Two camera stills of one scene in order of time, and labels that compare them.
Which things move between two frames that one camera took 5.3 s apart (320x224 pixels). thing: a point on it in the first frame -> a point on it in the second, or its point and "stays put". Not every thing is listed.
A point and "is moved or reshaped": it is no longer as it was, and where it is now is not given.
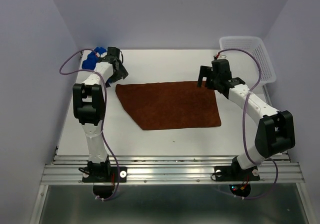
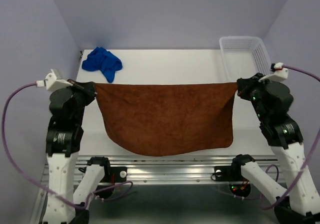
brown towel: [168, 105] is moved or reshaped
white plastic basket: [248, 60] stays put
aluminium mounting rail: [171, 169] stays put
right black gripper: [205, 71] -> [245, 85]
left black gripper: [121, 73] -> [89, 87]
